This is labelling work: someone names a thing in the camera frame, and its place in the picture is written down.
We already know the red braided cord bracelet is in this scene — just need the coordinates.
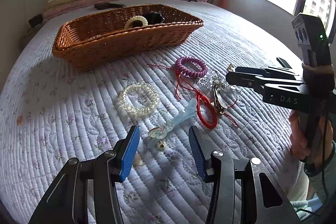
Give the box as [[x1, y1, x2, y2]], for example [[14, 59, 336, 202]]
[[147, 63, 239, 130]]

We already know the metallic leaf hair clip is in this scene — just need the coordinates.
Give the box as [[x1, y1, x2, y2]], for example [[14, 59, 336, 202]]
[[212, 72, 229, 114]]

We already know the black scrunchie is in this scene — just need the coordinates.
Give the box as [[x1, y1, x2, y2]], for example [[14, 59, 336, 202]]
[[143, 11, 164, 25]]

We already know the white spiral hair tie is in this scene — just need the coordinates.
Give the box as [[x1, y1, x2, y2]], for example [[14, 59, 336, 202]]
[[124, 16, 148, 29]]

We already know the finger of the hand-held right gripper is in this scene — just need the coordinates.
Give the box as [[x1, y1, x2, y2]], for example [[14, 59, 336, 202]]
[[234, 66, 305, 81], [225, 72, 306, 94]]

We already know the brown wicker basket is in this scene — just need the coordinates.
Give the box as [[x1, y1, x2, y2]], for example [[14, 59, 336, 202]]
[[52, 4, 204, 72]]

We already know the dark brown hairbrush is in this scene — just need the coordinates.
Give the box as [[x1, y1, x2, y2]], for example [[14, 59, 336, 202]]
[[94, 2, 126, 10]]

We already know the person's pale clothing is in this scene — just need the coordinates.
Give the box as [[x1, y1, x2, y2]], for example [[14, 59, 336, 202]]
[[285, 158, 326, 220]]

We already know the clear spiral hair tie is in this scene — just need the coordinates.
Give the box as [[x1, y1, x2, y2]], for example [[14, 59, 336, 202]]
[[119, 82, 160, 118]]

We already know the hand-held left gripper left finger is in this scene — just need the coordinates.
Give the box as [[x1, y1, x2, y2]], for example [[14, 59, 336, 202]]
[[28, 125, 141, 224]]

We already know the light blue hair clip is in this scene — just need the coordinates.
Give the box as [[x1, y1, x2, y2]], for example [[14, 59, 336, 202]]
[[148, 98, 198, 148]]

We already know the silver crystal hair clip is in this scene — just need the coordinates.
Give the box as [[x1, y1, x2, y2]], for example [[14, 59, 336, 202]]
[[197, 63, 240, 94]]

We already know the person's right forearm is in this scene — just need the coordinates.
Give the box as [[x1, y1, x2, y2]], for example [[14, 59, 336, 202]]
[[304, 140, 336, 205]]

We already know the pink folded blanket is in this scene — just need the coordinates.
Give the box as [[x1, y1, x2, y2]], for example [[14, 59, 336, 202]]
[[42, 0, 208, 21]]

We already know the purple spiral hair tie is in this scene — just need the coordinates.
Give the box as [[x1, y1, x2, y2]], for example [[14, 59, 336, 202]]
[[175, 56, 208, 77]]

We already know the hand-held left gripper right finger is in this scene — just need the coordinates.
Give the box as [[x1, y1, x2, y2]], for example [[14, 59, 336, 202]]
[[188, 125, 302, 224]]

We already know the dark box on nightstand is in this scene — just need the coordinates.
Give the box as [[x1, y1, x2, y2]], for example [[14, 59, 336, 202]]
[[28, 14, 44, 28]]

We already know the person's right hand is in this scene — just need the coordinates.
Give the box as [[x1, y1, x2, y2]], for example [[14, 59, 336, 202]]
[[289, 110, 311, 163]]

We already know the beige nightstand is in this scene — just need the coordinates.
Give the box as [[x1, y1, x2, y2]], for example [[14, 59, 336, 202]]
[[20, 22, 46, 45]]

